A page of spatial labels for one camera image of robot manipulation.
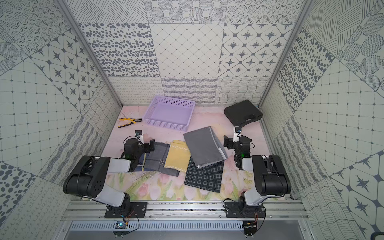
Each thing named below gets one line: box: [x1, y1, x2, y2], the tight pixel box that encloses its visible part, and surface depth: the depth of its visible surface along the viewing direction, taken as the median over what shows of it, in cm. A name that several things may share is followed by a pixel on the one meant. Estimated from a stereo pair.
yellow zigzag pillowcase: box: [163, 140, 191, 173], surface depth 93 cm
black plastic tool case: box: [224, 99, 263, 128], surface depth 115 cm
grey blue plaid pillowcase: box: [134, 142, 180, 177], surface depth 90 cm
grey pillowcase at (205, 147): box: [183, 126, 228, 169], surface depth 97 cm
